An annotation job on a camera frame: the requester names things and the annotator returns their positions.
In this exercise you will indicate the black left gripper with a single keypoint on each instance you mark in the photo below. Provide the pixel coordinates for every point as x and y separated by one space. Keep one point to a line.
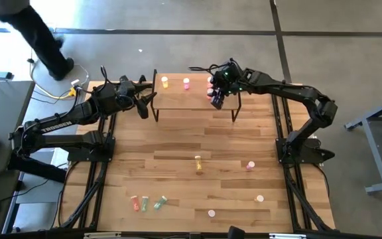
124 94

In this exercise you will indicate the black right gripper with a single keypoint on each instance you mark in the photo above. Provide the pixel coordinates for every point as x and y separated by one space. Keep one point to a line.
230 79

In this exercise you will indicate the pink medicine bottle white cap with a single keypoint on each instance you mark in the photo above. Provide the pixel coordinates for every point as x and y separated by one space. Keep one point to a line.
250 164
211 213
186 83
210 94

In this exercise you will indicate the red medicine bottle white cap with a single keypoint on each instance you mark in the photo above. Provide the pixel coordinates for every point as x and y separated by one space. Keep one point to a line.
209 80
134 203

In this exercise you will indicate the teal medicine bottle white cap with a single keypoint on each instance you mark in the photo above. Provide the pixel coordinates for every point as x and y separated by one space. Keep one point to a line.
160 202

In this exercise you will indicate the green medicine bottle white cap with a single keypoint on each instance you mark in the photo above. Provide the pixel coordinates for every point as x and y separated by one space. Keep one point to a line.
144 204

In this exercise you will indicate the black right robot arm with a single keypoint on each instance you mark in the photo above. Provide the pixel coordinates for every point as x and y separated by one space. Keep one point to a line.
293 91

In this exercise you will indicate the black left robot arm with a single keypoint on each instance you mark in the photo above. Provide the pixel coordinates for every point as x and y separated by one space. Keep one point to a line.
61 124

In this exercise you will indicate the pale yellow medicine bottle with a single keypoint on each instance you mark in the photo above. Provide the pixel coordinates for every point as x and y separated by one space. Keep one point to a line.
198 162

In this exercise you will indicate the white power adapter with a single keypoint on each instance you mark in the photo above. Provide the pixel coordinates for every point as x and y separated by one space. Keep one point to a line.
75 82

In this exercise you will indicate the person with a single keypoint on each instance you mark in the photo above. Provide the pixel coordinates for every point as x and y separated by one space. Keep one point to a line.
35 33

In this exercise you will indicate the black desk leg beam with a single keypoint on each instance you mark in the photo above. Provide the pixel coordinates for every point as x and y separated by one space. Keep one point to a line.
45 174

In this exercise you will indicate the dark rounded object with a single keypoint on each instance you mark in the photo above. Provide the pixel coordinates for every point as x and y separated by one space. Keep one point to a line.
236 233

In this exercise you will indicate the grey desk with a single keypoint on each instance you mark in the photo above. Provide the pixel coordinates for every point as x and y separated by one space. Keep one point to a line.
2 109

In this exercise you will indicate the silver aluminium bar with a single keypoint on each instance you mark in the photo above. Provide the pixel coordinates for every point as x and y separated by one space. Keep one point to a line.
101 235
287 236

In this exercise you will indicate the blue-grey metal table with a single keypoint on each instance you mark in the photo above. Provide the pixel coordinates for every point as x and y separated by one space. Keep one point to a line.
376 152

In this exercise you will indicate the wooden shelf black metal frame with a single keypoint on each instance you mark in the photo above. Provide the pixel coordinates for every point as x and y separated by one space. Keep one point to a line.
177 99

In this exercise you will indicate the black aluminium rig frame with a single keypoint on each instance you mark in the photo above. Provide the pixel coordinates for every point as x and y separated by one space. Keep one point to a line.
288 192

